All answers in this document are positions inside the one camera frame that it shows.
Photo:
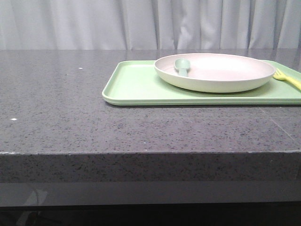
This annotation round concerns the light green rectangular tray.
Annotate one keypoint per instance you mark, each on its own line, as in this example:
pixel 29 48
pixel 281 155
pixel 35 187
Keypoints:
pixel 135 83

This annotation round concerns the pale green spoon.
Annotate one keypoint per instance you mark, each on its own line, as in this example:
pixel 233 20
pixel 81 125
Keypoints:
pixel 182 66

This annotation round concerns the beige round plate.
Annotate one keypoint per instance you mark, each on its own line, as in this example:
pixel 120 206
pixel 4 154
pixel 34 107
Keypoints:
pixel 216 73

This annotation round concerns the yellow plastic fork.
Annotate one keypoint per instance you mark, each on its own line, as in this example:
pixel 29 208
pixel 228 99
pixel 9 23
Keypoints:
pixel 281 76

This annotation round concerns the white pleated curtain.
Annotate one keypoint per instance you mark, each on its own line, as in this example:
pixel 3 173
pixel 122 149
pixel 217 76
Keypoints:
pixel 149 24

